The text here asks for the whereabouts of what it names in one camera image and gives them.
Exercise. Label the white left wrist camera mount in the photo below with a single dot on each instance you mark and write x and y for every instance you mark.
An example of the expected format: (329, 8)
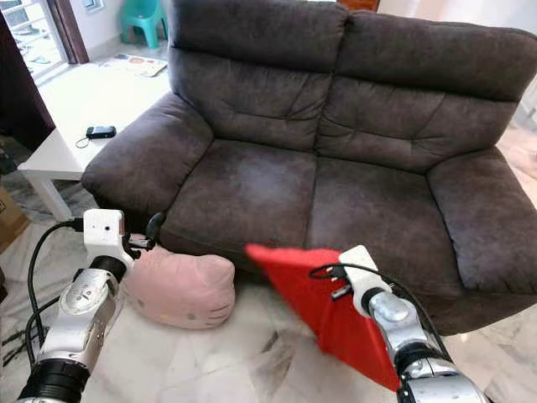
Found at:
(104, 235)

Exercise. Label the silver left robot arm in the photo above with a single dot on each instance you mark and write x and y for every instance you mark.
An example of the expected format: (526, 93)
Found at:
(84, 323)

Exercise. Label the brown two-seat fabric sofa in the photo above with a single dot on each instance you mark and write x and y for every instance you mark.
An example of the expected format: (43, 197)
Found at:
(319, 168)

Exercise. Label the red pillow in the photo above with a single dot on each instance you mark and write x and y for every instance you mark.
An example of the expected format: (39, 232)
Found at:
(327, 319)

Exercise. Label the small louvre window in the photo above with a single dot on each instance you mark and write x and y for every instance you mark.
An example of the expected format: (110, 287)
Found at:
(94, 5)

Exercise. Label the teal plastic chair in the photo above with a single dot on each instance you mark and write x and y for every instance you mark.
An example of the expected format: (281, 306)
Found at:
(143, 18)

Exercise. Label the printed floor mat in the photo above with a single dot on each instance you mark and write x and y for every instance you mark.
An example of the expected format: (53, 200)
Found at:
(134, 65)

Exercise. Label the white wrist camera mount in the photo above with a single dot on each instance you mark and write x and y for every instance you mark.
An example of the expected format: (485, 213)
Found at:
(104, 235)
(365, 277)

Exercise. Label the white side table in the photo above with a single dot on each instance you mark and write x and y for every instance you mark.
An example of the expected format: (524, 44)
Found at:
(54, 155)

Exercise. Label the cardboard box with black symbols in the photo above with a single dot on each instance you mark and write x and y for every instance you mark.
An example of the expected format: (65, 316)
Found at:
(13, 220)

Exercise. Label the brown door frame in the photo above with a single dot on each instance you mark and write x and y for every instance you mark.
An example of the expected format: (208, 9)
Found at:
(69, 34)

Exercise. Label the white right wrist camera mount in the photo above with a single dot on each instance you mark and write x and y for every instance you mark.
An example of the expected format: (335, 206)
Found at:
(365, 277)

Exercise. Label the dark wooden door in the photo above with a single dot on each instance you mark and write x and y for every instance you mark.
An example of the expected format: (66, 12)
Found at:
(21, 101)

